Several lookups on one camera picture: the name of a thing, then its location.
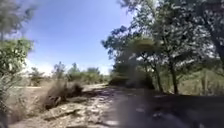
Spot row of low bushes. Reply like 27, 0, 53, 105
28, 61, 111, 87

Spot pale sandy dirt path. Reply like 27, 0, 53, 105
9, 83, 224, 128

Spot trees with thin trunks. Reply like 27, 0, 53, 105
101, 0, 224, 96

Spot dry grass and scrub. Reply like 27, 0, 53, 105
0, 77, 88, 125

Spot leafy green tree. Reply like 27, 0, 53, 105
0, 0, 36, 101

